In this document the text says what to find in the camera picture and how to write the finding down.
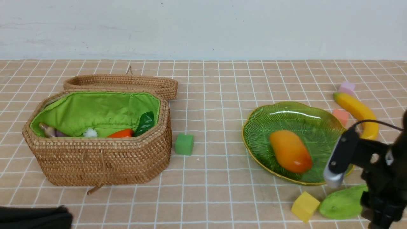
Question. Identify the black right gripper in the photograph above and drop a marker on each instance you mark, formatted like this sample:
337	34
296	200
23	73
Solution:
384	171

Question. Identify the green toy cucumber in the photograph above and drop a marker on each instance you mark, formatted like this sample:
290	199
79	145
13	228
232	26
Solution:
343	204

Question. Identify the orange toy carrot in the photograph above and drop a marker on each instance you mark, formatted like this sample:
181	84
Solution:
130	130

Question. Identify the yellow foam cube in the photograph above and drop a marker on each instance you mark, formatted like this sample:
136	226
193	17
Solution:
305	206

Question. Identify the pink foam cube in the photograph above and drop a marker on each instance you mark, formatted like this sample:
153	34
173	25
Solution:
342	116

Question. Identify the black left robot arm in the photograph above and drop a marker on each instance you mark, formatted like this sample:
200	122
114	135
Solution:
35	218

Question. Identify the woven rattan basket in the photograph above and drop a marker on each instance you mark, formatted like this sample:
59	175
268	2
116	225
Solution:
95	161

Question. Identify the purple toy eggplant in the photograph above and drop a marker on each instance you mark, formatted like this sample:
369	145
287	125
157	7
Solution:
51	132

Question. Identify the orange toy mango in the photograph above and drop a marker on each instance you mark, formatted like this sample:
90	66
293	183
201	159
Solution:
290	151

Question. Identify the green foam cube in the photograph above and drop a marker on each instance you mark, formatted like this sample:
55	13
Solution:
184	144

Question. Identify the green glass leaf plate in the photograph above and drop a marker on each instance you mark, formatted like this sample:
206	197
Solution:
318	129

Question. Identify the woven rattan basket lid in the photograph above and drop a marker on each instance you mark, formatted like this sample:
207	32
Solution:
163	86

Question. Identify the lilac foam cube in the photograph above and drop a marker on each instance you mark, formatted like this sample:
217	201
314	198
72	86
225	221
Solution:
347	87

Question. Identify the yellow toy banana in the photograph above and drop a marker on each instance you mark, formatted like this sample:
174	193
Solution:
360	111

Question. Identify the green fabric basket liner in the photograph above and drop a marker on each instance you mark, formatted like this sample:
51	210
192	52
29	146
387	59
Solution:
105	112

